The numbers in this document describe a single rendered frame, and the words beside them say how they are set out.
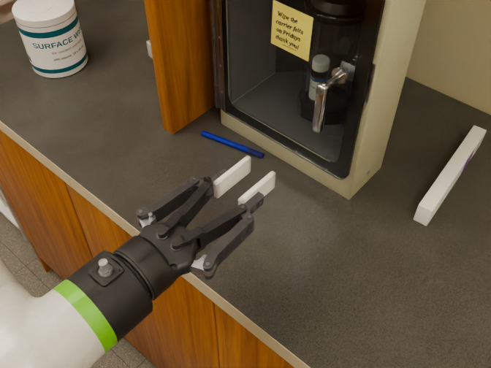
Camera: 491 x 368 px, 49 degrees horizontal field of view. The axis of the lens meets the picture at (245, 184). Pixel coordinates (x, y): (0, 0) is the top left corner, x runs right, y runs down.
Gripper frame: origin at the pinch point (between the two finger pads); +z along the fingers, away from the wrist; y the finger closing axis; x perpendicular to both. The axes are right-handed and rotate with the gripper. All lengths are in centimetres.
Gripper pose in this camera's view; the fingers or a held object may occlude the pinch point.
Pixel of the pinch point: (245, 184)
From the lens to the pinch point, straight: 73.3
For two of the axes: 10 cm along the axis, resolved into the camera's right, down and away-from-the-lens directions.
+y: -7.5, -4.9, 4.5
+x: 0.0, 6.7, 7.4
